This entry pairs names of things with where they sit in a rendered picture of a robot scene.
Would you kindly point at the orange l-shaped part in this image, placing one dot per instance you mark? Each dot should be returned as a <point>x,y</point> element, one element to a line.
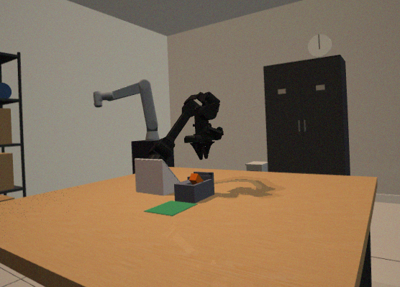
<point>195,178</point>

